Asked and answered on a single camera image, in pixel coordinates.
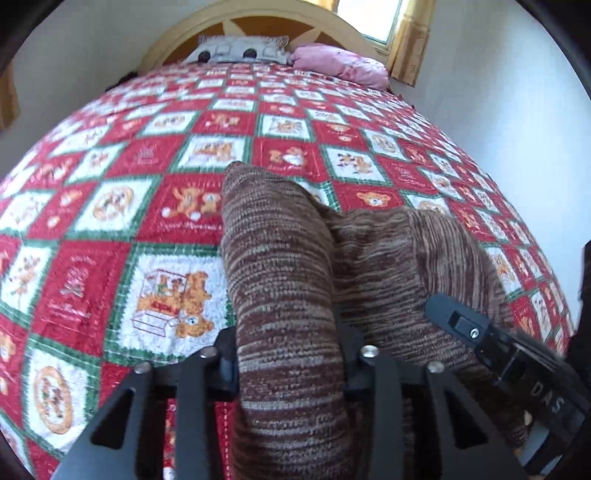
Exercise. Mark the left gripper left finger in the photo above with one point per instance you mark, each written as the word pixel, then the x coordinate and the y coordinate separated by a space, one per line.
pixel 125 439

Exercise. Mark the red teddy bear quilt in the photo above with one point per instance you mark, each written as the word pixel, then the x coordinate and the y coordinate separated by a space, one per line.
pixel 110 225

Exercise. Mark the window with white frame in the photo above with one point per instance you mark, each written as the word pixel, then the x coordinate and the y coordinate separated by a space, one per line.
pixel 374 19

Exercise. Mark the grey patterned pillow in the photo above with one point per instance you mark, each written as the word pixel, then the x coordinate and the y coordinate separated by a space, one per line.
pixel 240 49

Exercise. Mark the pink pillow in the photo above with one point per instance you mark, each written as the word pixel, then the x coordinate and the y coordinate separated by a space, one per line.
pixel 342 64

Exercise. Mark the yellow curtain right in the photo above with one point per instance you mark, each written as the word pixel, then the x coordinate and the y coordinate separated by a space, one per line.
pixel 405 51

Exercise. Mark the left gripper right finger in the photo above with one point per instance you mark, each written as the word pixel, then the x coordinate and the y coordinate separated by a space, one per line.
pixel 427 419

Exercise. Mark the brown knit sweater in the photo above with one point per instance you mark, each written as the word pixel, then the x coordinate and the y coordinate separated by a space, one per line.
pixel 295 268

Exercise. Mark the yellow curtain left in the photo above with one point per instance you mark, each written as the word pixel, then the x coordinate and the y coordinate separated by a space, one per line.
pixel 9 104

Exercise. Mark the cream wooden headboard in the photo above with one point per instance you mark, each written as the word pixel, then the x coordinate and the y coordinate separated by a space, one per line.
pixel 301 21

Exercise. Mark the yellow curtain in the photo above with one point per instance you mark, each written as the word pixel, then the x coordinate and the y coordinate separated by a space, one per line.
pixel 405 51
pixel 9 104

